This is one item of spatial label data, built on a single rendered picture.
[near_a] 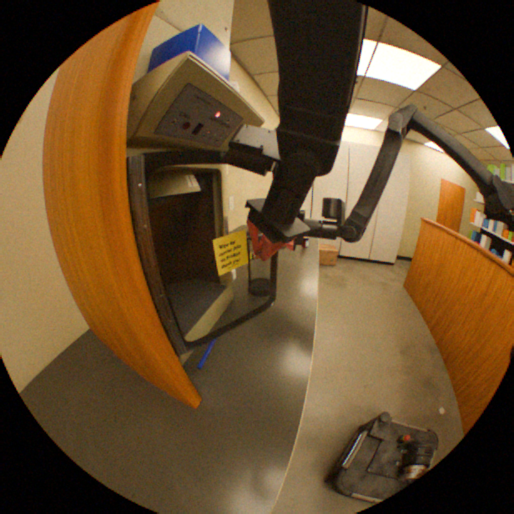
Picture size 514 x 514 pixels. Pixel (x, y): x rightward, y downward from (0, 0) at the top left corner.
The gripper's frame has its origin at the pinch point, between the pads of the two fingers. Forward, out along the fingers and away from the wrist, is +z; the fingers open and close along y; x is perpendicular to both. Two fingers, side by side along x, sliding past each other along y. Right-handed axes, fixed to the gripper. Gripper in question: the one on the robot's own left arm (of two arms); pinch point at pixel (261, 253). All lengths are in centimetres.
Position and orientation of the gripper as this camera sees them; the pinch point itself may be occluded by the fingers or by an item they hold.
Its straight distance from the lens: 34.7
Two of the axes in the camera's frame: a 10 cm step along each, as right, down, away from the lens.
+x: 7.4, -2.8, 6.1
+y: 6.0, 6.7, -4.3
